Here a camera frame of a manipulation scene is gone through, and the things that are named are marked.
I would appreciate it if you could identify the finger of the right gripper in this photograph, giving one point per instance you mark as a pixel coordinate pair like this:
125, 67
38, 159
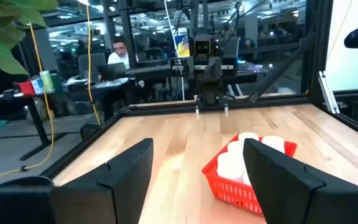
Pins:
215, 68
204, 70

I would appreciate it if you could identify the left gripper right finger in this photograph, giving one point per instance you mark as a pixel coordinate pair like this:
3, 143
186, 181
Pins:
284, 193

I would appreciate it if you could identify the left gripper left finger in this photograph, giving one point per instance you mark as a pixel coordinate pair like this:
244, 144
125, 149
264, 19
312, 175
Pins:
120, 193

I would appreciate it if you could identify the white plastic pill bottle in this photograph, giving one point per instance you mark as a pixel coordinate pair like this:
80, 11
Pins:
246, 178
273, 143
249, 137
230, 166
235, 147

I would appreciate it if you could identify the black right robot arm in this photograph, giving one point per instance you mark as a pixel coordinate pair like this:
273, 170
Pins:
211, 93

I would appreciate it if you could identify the red plastic mesh basket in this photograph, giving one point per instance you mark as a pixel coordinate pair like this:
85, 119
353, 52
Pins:
228, 196

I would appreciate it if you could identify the blue and yellow banner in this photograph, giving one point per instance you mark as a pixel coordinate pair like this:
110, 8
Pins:
182, 42

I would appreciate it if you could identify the black desk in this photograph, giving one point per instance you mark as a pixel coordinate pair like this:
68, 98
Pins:
154, 73

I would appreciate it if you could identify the person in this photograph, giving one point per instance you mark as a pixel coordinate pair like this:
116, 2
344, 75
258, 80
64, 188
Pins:
120, 54

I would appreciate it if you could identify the black laptop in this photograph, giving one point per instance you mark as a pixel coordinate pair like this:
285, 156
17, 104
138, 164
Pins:
112, 71

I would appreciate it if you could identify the grey office chair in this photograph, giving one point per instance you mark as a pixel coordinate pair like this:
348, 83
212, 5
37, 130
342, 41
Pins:
89, 65

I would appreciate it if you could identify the white desk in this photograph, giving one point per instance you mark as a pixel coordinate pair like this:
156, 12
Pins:
82, 84

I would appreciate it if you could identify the black side table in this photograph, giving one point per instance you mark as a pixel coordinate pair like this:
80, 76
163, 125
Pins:
37, 124

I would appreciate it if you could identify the dark cylindrical container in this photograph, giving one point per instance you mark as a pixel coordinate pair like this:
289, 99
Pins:
56, 82

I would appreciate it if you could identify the light green cylindrical container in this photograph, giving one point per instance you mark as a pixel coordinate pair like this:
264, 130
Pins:
47, 81

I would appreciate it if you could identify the small white box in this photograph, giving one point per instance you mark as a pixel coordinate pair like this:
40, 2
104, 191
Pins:
37, 85

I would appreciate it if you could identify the small red box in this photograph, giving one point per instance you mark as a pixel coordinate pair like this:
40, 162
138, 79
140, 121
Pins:
26, 88

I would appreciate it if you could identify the tall green leafy potted plant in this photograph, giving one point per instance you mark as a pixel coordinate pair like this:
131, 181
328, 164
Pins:
5, 37

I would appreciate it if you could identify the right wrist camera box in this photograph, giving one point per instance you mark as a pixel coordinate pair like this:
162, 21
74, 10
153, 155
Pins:
203, 46

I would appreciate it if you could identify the black metal table frame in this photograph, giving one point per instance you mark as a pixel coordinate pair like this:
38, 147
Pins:
166, 109

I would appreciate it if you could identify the silver metal bracket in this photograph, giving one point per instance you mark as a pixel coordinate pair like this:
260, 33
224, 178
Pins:
328, 91

